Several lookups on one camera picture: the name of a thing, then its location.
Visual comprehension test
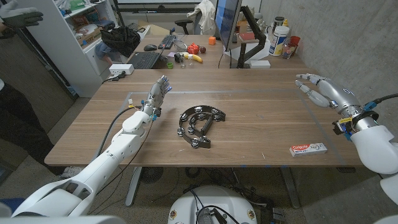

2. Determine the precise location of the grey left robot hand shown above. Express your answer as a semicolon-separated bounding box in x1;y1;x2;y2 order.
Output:
142;75;173;118

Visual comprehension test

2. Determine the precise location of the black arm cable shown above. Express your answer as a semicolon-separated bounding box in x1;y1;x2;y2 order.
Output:
96;106;143;158
363;93;398;113

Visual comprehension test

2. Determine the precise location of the white hanging coat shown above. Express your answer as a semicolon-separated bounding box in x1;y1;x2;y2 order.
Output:
187;0;216;35

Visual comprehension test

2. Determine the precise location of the white shoe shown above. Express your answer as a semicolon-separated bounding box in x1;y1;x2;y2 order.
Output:
60;166;85;180

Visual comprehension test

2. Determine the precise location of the white power strip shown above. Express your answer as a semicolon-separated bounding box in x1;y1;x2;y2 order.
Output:
108;63;135;76

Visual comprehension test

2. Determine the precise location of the yellow banana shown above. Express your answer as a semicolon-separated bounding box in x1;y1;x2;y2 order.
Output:
183;52;203;63

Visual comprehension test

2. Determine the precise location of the person in black trousers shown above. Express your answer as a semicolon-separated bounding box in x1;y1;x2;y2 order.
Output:
0;79;68;177

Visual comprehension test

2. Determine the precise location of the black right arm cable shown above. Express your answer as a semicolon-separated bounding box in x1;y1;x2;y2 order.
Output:
363;93;398;113

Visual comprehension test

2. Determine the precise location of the black bag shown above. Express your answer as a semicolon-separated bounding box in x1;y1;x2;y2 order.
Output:
100;26;141;58

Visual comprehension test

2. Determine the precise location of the flat white box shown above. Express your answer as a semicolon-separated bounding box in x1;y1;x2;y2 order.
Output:
249;59;272;69

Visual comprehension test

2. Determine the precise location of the black keyboard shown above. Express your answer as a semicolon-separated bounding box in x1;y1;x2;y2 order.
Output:
157;34;177;50

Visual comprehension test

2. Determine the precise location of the white wipes canister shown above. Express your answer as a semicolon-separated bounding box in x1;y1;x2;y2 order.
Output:
269;26;290;57

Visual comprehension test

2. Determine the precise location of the wire mesh strainer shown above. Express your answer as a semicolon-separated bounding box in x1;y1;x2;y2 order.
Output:
172;39;188;53

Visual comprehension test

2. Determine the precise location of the black half-moon tambourine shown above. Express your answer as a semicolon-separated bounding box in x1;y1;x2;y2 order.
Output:
177;105;226;149

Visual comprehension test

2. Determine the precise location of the computer monitor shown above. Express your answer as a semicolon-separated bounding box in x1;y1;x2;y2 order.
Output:
214;0;243;52

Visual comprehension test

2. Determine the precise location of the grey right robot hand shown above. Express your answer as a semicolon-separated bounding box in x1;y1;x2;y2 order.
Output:
295;73;364;118

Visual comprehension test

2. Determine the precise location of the person's grey gloved hand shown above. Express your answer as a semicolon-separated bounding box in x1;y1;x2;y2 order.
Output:
0;0;44;29

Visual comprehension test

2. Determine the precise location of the black laptop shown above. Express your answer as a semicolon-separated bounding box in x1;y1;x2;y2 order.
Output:
127;51;162;70

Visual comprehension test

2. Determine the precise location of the dark lidded jar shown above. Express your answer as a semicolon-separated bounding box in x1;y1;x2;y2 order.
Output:
273;16;285;32

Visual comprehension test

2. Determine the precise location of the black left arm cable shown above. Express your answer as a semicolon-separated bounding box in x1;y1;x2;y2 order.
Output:
96;106;143;158

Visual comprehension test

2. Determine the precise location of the white shelf unit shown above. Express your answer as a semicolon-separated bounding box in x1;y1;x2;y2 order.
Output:
15;0;121;98

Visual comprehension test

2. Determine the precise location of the grey table leg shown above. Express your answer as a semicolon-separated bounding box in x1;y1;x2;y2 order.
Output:
124;167;143;207
279;167;301;209

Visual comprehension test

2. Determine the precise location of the white red toothpaste box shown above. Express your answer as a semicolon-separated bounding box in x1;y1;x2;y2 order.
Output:
289;142;328;157

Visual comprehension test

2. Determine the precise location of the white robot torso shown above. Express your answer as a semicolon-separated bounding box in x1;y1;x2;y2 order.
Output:
167;185;258;224

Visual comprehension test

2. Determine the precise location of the clear plastic cup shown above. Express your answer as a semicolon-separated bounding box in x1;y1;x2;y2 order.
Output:
282;42;296;60

